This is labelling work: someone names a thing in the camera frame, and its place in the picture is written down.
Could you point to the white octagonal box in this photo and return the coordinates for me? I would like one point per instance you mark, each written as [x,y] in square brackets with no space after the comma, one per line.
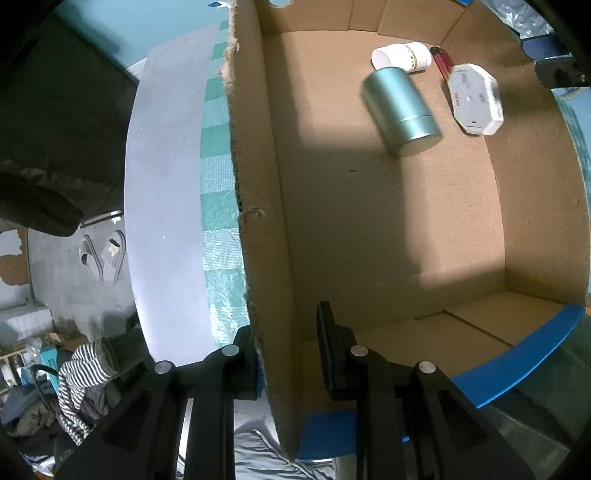
[475,97]

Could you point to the striped cloth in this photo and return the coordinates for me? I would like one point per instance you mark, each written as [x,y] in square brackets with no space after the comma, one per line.
[76,374]

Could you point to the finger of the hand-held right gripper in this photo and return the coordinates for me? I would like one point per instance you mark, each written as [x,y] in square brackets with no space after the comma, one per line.
[547,46]

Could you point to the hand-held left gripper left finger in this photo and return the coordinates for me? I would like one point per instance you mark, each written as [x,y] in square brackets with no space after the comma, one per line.
[240,369]

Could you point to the black jacket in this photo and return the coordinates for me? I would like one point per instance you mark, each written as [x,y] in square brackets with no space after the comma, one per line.
[55,115]

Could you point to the blue sided cardboard box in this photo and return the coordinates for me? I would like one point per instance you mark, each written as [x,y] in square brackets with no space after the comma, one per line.
[392,207]

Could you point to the white paper cup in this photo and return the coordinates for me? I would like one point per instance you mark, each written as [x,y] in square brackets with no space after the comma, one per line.
[406,55]

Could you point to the colourful lighter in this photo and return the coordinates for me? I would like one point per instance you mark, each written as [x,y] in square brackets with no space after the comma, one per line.
[441,62]

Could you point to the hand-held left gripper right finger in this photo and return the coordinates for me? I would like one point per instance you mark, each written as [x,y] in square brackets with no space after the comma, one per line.
[328,369]

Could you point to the grey crumpled sheet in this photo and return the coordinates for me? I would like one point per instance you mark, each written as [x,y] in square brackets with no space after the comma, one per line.
[258,452]

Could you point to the dark clothes pile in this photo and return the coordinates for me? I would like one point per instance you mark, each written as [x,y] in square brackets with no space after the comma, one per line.
[27,410]

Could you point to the white storage box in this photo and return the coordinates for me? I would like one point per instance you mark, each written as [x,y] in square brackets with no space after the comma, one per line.
[23,323]

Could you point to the teal cylindrical can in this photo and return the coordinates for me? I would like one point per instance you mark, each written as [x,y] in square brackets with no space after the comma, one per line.
[397,106]

